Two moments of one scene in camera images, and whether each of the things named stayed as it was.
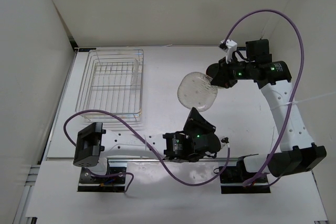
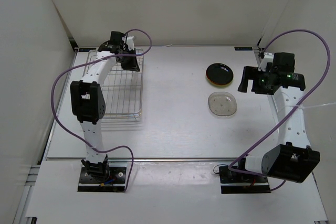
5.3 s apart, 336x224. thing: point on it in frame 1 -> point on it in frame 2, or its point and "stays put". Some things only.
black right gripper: (222, 77) -> (251, 73)
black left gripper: (195, 119) -> (133, 65)
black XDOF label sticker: (84, 50) stays put
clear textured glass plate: (195, 90) -> (222, 104)
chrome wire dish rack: (112, 80) stays put
